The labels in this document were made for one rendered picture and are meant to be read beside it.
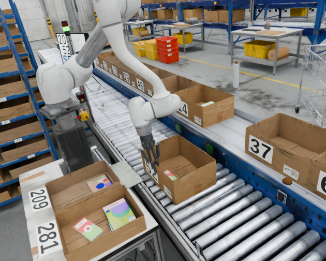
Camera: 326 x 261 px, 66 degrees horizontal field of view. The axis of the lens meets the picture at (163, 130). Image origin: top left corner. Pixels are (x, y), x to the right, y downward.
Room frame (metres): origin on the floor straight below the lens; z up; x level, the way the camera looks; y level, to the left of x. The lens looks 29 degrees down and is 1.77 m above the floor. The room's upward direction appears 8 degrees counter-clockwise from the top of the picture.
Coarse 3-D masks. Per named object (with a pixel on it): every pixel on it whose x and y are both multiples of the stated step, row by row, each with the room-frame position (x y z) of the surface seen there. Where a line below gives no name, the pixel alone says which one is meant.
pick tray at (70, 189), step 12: (84, 168) 1.34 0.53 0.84; (96, 168) 1.37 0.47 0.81; (108, 168) 1.34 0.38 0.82; (60, 180) 1.27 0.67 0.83; (72, 180) 1.30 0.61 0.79; (84, 180) 1.33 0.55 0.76; (48, 192) 1.19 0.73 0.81; (60, 192) 1.24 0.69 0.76; (72, 192) 1.22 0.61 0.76; (84, 192) 1.21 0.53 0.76; (96, 192) 1.09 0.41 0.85; (60, 204) 1.13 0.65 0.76; (72, 204) 1.03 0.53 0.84
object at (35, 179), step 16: (32, 176) 1.46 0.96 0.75; (48, 176) 1.44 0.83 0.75; (48, 208) 1.12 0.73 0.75; (144, 208) 1.02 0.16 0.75; (32, 224) 1.01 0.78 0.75; (32, 240) 0.90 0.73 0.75; (128, 240) 0.83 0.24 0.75; (32, 256) 0.81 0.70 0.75; (48, 256) 0.80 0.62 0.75; (64, 256) 0.78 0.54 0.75
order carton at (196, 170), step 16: (160, 144) 1.42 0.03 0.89; (176, 144) 1.47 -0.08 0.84; (192, 144) 1.33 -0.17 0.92; (144, 160) 1.31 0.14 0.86; (160, 160) 1.41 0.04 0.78; (176, 160) 1.41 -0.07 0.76; (192, 160) 1.34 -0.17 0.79; (208, 160) 1.20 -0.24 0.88; (160, 176) 1.13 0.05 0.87; (176, 176) 1.25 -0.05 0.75; (192, 176) 1.06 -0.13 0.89; (208, 176) 1.11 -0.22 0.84; (176, 192) 1.01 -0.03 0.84; (192, 192) 1.06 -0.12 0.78
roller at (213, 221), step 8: (256, 192) 1.03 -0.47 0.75; (240, 200) 0.98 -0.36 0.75; (248, 200) 0.98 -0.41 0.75; (256, 200) 0.99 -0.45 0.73; (232, 208) 0.94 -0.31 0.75; (240, 208) 0.94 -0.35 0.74; (216, 216) 0.90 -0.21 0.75; (224, 216) 0.90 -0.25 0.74; (200, 224) 0.86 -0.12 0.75; (208, 224) 0.86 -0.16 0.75; (216, 224) 0.87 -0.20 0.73; (192, 232) 0.82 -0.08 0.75; (200, 232) 0.83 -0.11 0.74
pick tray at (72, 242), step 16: (112, 192) 1.10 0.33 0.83; (128, 192) 1.05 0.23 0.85; (80, 208) 1.01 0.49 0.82; (96, 208) 1.05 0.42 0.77; (64, 224) 0.97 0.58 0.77; (96, 224) 0.94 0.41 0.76; (128, 224) 0.84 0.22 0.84; (144, 224) 0.87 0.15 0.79; (64, 240) 0.87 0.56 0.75; (80, 240) 0.85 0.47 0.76; (96, 240) 0.77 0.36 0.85; (112, 240) 0.80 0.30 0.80; (80, 256) 0.73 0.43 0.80; (96, 256) 0.76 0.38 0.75
